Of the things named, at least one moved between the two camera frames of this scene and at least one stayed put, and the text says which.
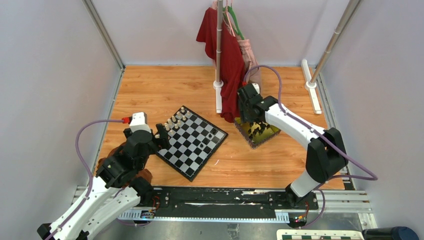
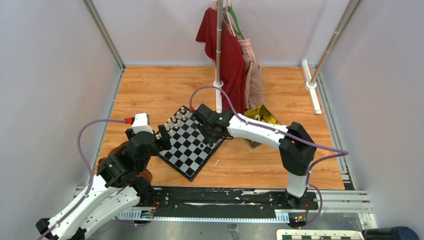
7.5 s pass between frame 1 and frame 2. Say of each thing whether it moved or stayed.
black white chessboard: stayed
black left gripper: stayed
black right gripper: moved
